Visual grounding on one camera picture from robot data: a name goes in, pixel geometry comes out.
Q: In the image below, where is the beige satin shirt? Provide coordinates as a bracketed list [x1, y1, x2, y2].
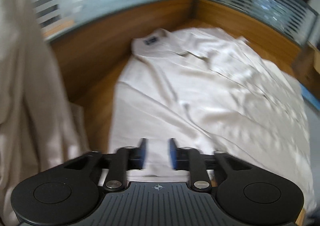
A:
[108, 28, 316, 212]

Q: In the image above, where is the beige garment pile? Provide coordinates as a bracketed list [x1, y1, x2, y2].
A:
[1, 0, 88, 225]

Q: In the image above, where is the blue cardboard box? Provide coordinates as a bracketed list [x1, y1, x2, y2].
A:
[299, 83, 320, 111]

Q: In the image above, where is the brown cardboard box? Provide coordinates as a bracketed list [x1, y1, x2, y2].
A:
[292, 43, 319, 99]

